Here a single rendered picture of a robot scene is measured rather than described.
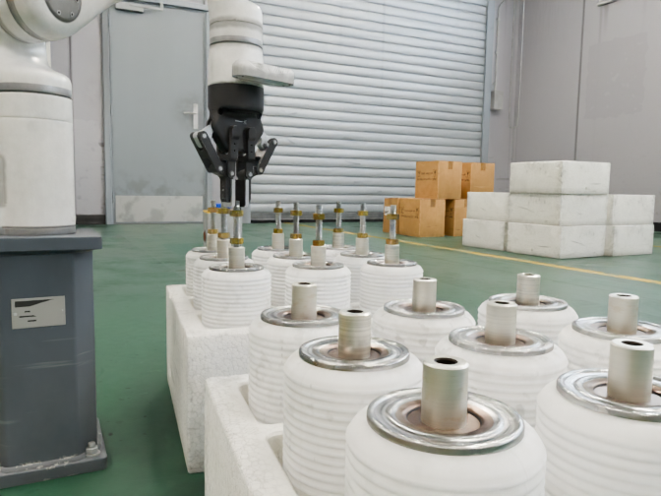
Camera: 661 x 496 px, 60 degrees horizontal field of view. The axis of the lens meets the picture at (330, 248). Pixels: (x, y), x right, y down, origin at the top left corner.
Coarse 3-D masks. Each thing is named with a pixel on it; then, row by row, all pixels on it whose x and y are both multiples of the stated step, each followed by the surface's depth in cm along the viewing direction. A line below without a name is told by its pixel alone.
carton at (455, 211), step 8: (448, 200) 470; (456, 200) 462; (464, 200) 466; (448, 208) 470; (456, 208) 463; (464, 208) 467; (448, 216) 470; (456, 216) 464; (464, 216) 468; (448, 224) 471; (456, 224) 465; (448, 232) 471; (456, 232) 466
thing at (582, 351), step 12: (564, 336) 48; (576, 336) 46; (588, 336) 46; (564, 348) 47; (576, 348) 45; (588, 348) 45; (600, 348) 44; (660, 348) 43; (576, 360) 46; (588, 360) 45; (600, 360) 44; (660, 360) 43; (660, 372) 43
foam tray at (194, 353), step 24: (168, 288) 104; (168, 312) 102; (192, 312) 84; (168, 336) 103; (192, 336) 71; (216, 336) 72; (240, 336) 73; (168, 360) 104; (192, 360) 72; (216, 360) 73; (240, 360) 74; (168, 384) 105; (192, 384) 72; (192, 408) 72; (192, 432) 72; (192, 456) 73
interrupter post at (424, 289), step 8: (416, 280) 53; (424, 280) 53; (432, 280) 53; (416, 288) 53; (424, 288) 53; (432, 288) 53; (416, 296) 53; (424, 296) 53; (432, 296) 53; (416, 304) 54; (424, 304) 53; (432, 304) 53
